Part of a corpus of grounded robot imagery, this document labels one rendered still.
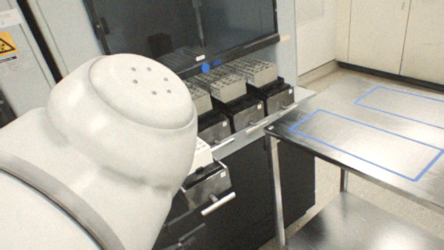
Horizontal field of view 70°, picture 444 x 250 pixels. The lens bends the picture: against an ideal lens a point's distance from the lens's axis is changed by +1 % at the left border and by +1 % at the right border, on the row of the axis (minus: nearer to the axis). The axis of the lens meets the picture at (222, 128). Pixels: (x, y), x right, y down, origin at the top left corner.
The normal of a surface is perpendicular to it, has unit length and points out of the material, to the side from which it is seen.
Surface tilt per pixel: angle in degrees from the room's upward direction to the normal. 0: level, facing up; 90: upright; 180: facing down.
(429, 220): 0
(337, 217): 0
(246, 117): 90
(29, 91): 90
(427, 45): 90
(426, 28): 90
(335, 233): 0
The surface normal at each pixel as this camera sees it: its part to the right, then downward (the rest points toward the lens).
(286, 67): 0.56, 0.36
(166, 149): 0.73, 0.24
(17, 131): -0.12, -0.78
